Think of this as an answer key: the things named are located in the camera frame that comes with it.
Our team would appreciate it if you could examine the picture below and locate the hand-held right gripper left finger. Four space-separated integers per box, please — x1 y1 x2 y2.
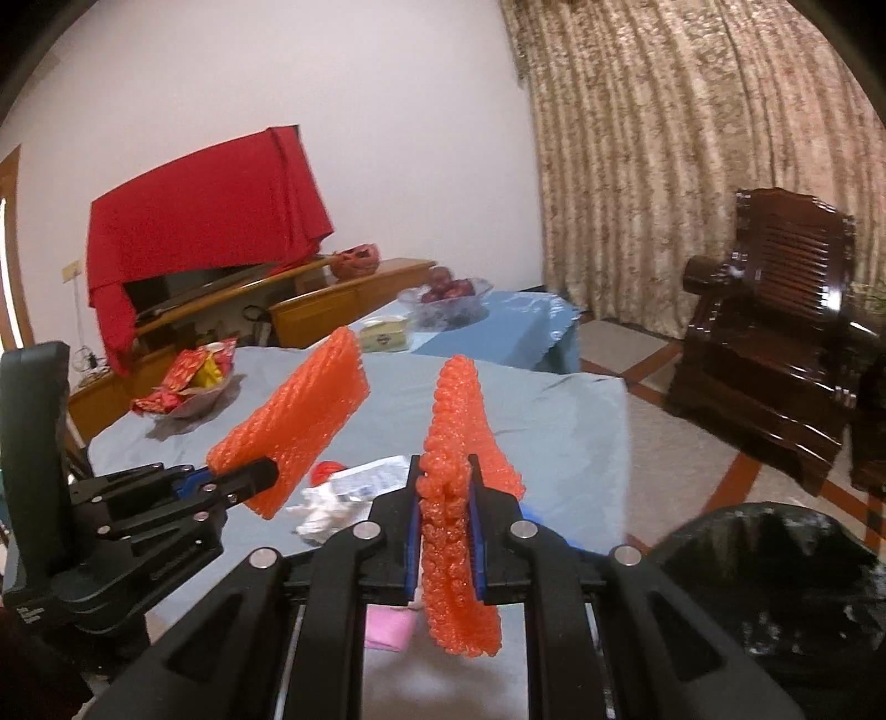
86 455 425 720

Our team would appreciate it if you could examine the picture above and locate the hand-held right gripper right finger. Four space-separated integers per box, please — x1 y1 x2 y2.
468 454 807 720

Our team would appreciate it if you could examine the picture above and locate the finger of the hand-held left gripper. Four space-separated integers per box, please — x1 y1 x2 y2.
97 457 281 542
69 464 217 508

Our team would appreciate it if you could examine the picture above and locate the orange bubble wrap sheet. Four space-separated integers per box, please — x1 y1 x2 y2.
206 325 371 520
419 355 527 659

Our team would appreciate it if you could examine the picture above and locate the black trash bin bag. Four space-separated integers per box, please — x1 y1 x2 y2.
647 502 886 720

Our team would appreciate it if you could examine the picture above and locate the glass snack bowl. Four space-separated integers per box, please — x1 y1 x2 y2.
148 374 240 420

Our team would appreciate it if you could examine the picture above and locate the clear plastic wrapper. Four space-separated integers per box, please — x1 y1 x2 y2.
332 453 418 501

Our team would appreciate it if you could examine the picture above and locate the crumpled white tissue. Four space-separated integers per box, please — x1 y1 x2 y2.
286 481 375 542

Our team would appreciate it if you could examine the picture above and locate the red patterned snack packet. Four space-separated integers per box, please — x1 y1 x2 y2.
131 389 185 416
162 348 209 390

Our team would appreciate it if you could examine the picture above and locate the red and yellow snack packet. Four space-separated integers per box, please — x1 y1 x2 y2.
204 337 239 376

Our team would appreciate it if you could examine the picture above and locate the grey tablecloth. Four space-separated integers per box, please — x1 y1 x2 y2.
86 342 627 720

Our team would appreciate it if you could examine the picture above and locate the wooden television cabinet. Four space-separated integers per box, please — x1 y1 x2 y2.
68 256 437 444

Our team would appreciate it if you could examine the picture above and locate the black television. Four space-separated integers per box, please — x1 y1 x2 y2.
125 259 295 325

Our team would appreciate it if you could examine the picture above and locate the yellowish tissue box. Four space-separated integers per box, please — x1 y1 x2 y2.
358 313 414 354

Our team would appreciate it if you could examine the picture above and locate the blue tablecloth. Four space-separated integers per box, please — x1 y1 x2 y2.
346 291 583 378

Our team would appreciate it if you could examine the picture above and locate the glass fruit bowl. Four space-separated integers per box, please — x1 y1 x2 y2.
396 277 494 328

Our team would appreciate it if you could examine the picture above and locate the red bag on sideboard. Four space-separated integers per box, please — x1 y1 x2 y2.
328 242 382 281

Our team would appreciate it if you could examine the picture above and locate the red cloth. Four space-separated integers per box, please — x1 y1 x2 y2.
86 125 335 378

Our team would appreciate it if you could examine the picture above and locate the dark wooden armchair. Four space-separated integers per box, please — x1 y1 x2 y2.
664 187 866 496

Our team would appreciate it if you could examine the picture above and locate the dark wooden side furniture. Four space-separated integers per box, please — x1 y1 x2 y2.
848 325 886 494

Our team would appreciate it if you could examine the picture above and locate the beige patterned curtain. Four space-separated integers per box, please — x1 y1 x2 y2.
498 0 886 340

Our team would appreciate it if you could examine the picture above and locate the wooden door frame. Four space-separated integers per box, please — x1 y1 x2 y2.
0 148 35 354

